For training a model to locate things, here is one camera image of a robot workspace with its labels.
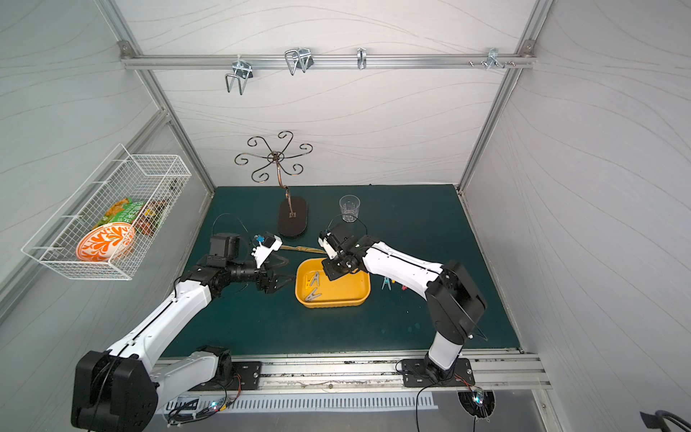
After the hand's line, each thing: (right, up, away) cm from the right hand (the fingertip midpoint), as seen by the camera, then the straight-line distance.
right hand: (328, 268), depth 85 cm
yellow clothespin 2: (+19, -1, -12) cm, 23 cm away
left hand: (-11, +1, -8) cm, 14 cm away
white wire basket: (-52, +28, -5) cm, 59 cm away
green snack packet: (-49, +18, -19) cm, 56 cm away
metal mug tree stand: (-17, +18, +23) cm, 34 cm away
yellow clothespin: (-6, -6, +6) cm, 10 cm away
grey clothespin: (-6, -10, +3) cm, 11 cm away
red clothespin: (+25, -8, +5) cm, 27 cm away
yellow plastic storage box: (+7, -9, +7) cm, 14 cm away
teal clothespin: (+19, -6, +6) cm, 21 cm away
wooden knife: (-12, +4, +18) cm, 22 cm away
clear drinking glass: (+6, +20, +26) cm, 33 cm away
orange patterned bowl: (-52, +11, -22) cm, 57 cm away
